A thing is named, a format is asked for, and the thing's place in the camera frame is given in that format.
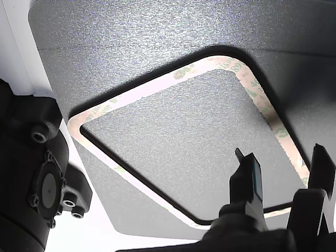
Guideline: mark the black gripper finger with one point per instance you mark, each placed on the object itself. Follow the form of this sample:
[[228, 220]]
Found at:
[[321, 170], [241, 189]]

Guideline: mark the beige adhesive liner strip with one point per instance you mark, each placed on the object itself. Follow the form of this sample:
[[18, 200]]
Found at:
[[147, 88]]

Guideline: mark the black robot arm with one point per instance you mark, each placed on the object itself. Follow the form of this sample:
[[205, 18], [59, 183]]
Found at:
[[23, 162]]

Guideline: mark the dark gray textured mat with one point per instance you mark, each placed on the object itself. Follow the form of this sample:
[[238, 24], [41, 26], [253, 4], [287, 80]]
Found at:
[[118, 47]]

